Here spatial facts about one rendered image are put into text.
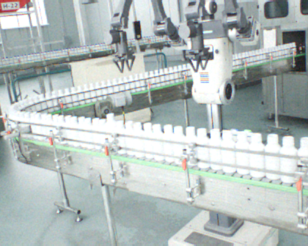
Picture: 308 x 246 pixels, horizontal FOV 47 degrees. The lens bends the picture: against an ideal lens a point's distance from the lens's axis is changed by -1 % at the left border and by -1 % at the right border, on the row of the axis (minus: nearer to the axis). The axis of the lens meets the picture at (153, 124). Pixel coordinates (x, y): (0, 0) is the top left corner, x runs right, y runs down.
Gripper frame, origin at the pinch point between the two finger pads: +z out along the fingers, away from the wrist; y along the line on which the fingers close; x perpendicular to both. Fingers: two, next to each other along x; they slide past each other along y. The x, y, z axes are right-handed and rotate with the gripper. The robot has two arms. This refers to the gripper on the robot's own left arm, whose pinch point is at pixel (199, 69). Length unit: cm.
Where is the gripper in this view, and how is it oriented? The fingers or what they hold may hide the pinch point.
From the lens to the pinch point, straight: 162.0
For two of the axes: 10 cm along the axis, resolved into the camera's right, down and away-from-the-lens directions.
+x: -7.7, -0.8, 6.4
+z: 1.2, 9.6, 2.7
